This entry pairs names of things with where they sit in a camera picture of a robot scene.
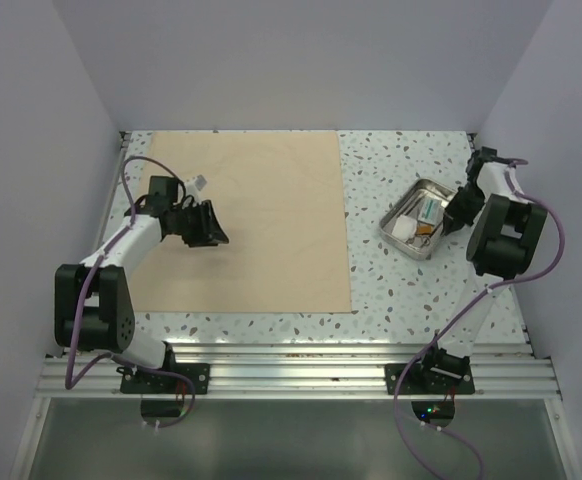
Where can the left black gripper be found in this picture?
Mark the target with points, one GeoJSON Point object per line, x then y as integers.
{"type": "Point", "coordinates": [208, 226]}

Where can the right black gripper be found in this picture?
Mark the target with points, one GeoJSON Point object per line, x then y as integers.
{"type": "Point", "coordinates": [458, 218]}

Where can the green white packet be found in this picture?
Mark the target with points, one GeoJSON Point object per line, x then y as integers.
{"type": "Point", "coordinates": [431, 210]}

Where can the brown adhesive bandage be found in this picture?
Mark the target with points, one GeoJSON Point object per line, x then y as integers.
{"type": "Point", "coordinates": [424, 230]}

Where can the stainless steel tray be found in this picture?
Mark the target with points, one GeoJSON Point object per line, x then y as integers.
{"type": "Point", "coordinates": [410, 199]}

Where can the steel forceps with ring handles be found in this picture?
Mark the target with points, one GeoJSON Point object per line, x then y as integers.
{"type": "Point", "coordinates": [419, 242]}

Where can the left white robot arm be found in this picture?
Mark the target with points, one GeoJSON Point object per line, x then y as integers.
{"type": "Point", "coordinates": [93, 309]}

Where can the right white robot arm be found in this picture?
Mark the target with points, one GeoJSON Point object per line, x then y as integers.
{"type": "Point", "coordinates": [506, 229]}

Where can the beige cloth mat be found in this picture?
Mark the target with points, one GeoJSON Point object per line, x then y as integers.
{"type": "Point", "coordinates": [279, 198]}

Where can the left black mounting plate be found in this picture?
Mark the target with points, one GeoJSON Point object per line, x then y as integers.
{"type": "Point", "coordinates": [191, 375]}

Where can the black mounting plate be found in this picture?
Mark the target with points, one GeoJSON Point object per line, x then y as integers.
{"type": "Point", "coordinates": [418, 381]}
{"type": "Point", "coordinates": [191, 375]}

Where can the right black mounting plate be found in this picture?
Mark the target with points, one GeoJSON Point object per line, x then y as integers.
{"type": "Point", "coordinates": [418, 381]}

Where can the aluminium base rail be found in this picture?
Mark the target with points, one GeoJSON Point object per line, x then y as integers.
{"type": "Point", "coordinates": [356, 371]}

